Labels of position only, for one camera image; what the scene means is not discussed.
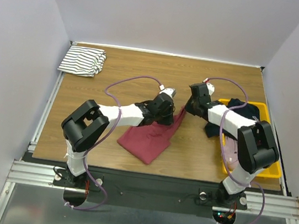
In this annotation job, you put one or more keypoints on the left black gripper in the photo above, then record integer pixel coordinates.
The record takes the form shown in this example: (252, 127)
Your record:
(169, 120)

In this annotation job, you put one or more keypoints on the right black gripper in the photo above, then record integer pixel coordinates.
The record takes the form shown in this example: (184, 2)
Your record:
(191, 106)

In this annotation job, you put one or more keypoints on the maroon tank top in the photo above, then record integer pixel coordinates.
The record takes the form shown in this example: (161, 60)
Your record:
(148, 142)

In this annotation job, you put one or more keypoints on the black white striped tank top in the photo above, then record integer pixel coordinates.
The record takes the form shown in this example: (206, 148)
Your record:
(83, 61)

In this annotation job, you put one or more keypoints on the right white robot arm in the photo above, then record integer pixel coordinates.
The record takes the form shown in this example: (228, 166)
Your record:
(257, 149)

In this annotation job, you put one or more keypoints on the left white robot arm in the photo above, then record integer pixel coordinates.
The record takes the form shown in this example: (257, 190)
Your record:
(83, 128)

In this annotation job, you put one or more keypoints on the light pink tank top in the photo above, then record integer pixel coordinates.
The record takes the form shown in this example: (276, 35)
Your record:
(230, 148)

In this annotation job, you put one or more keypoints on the yellow plastic tray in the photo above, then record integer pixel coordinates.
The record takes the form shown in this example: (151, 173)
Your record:
(274, 171)

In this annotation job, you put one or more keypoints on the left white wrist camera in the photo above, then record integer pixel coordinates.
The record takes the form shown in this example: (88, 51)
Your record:
(171, 92)

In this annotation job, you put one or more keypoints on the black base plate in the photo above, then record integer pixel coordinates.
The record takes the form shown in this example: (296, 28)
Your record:
(146, 191)

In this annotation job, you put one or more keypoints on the aluminium frame rail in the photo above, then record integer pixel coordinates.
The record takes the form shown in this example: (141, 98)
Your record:
(52, 78)

